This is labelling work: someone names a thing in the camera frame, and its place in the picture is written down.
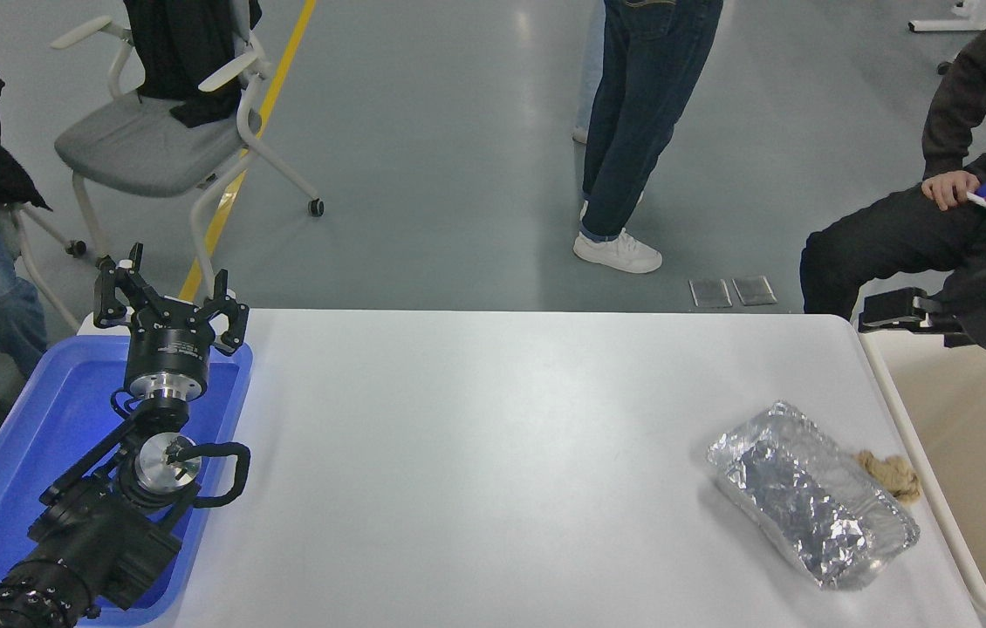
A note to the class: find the seated person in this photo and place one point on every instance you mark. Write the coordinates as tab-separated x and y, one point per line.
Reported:
894	240

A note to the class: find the blue plastic tray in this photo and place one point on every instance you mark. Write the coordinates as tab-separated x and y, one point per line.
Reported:
39	419

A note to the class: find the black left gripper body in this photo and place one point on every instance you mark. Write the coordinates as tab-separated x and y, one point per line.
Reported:
167	349

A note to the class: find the grey seat office chair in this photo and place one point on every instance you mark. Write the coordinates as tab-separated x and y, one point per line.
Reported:
131	153

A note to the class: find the white furniture base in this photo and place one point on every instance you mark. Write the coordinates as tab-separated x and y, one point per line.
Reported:
960	19

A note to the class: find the standing person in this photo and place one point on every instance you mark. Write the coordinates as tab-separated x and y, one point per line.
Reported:
591	87
641	105

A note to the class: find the crumpled tan paper ball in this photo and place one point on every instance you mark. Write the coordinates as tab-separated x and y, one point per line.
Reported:
893	474

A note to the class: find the crumpled silver foil tray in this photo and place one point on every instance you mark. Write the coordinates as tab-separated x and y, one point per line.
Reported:
807	493

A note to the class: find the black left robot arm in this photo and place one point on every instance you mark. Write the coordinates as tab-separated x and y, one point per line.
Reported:
100	541

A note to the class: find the black jacket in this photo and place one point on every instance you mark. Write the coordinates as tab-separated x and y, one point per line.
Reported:
183	52

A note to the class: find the seated person's right hand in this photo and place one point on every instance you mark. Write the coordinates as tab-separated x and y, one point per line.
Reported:
949	187

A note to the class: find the metal floor plate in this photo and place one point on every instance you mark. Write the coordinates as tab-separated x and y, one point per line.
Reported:
755	290
711	293

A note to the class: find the white pen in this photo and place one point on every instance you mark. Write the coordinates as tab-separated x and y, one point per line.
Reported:
983	202

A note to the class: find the white chair frame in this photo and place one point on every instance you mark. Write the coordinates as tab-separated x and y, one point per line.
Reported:
37	279

